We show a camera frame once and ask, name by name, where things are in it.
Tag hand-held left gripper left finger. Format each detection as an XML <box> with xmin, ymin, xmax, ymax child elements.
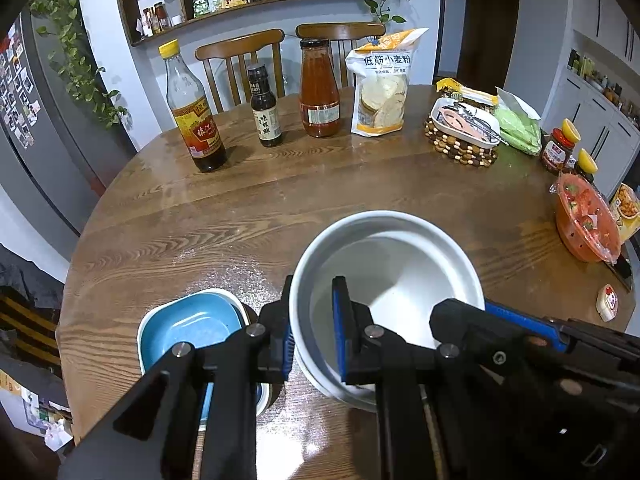
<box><xmin>57</xmin><ymin>274</ymin><xmax>296</xmax><ymax>480</ymax></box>

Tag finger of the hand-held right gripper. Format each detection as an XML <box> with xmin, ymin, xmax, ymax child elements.
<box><xmin>483</xmin><ymin>300</ymin><xmax>572</xmax><ymax>354</ymax></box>
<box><xmin>429</xmin><ymin>298</ymin><xmax>507</xmax><ymax>362</ymax></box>

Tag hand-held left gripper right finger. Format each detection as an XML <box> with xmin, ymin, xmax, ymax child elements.
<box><xmin>331</xmin><ymin>276</ymin><xmax>468</xmax><ymax>480</ymax></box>

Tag blue square bowl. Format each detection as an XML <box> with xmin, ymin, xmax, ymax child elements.
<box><xmin>136</xmin><ymin>287</ymin><xmax>267</xmax><ymax>431</ymax></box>

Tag large white bowl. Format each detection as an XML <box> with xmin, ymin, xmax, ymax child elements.
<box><xmin>289</xmin><ymin>210</ymin><xmax>487</xmax><ymax>401</ymax></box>

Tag small white red packet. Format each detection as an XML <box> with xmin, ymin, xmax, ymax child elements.
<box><xmin>595</xmin><ymin>283</ymin><xmax>620</xmax><ymax>322</ymax></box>

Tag red plastic wrapped bowl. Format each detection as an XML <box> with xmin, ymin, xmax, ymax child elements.
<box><xmin>550</xmin><ymin>172</ymin><xmax>622</xmax><ymax>264</ymax></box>

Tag yellow nut snack bag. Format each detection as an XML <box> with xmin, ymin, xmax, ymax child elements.
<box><xmin>609</xmin><ymin>183</ymin><xmax>640</xmax><ymax>244</ymax></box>

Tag wooden bead trivet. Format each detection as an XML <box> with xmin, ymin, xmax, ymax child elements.
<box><xmin>424</xmin><ymin>115</ymin><xmax>501</xmax><ymax>169</ymax></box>

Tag dark jar with yellow lid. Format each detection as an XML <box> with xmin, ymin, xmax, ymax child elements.
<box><xmin>565</xmin><ymin>148</ymin><xmax>599</xmax><ymax>186</ymax></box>

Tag red-lidded chili jar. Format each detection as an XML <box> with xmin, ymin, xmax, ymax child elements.
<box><xmin>540</xmin><ymin>119</ymin><xmax>582</xmax><ymax>175</ymax></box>

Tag green plastic bag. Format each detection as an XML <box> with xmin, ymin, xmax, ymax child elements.
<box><xmin>495</xmin><ymin>87</ymin><xmax>544</xmax><ymax>156</ymax></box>

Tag white rectangular dish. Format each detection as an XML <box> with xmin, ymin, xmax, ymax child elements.
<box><xmin>431</xmin><ymin>97</ymin><xmax>501</xmax><ymax>149</ymax></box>

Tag metal utensil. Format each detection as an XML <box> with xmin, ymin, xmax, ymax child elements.
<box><xmin>445</xmin><ymin>102</ymin><xmax>509</xmax><ymax>146</ymax></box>

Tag small soy sauce bottle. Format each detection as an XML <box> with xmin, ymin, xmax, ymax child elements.
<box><xmin>247</xmin><ymin>64</ymin><xmax>284</xmax><ymax>148</ymax></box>

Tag white cabinets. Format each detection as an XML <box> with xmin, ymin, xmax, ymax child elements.
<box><xmin>537</xmin><ymin>0</ymin><xmax>640</xmax><ymax>201</ymax></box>

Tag large dark vinegar bottle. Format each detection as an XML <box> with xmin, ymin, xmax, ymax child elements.
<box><xmin>158</xmin><ymin>39</ymin><xmax>228</xmax><ymax>174</ymax></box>

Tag flour bag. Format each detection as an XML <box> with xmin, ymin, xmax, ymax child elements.
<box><xmin>345</xmin><ymin>27</ymin><xmax>431</xmax><ymax>137</ymax></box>

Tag yellow snack packet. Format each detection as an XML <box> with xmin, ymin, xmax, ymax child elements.
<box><xmin>436</xmin><ymin>77</ymin><xmax>499</xmax><ymax>109</ymax></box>

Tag red chili sauce bottle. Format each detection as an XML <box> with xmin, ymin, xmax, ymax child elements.
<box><xmin>298</xmin><ymin>38</ymin><xmax>342</xmax><ymax>138</ymax></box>

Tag white plastic bag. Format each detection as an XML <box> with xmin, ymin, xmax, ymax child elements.
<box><xmin>44</xmin><ymin>417</ymin><xmax>75</xmax><ymax>452</ymax></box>

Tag row of counter jars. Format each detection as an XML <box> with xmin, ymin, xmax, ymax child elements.
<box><xmin>567</xmin><ymin>49</ymin><xmax>640</xmax><ymax>127</ymax></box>

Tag yellow and black crate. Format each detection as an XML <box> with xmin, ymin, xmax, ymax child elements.
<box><xmin>0</xmin><ymin>287</ymin><xmax>62</xmax><ymax>377</ymax></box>

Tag dark cloth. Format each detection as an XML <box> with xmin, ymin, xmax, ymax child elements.
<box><xmin>0</xmin><ymin>245</ymin><xmax>69</xmax><ymax>311</ymax></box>

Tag wooden chair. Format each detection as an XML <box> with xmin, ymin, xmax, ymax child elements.
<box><xmin>295</xmin><ymin>22</ymin><xmax>387</xmax><ymax>88</ymax></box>
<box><xmin>194</xmin><ymin>28</ymin><xmax>286</xmax><ymax>113</ymax></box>

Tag grey refrigerator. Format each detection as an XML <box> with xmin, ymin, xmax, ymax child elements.
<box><xmin>0</xmin><ymin>10</ymin><xmax>141</xmax><ymax>237</ymax></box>

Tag dark wooden door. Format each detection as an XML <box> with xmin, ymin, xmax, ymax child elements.
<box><xmin>457</xmin><ymin>0</ymin><xmax>522</xmax><ymax>94</ymax></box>

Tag trailing green plant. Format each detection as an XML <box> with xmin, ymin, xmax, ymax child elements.
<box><xmin>30</xmin><ymin>0</ymin><xmax>134</xmax><ymax>131</ymax></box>

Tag fridge photo magnets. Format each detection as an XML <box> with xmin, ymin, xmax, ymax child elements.
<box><xmin>0</xmin><ymin>35</ymin><xmax>42</xmax><ymax>149</ymax></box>

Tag wooden wall shelf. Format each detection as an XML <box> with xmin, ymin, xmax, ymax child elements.
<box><xmin>111</xmin><ymin>0</ymin><xmax>389</xmax><ymax>49</ymax></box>

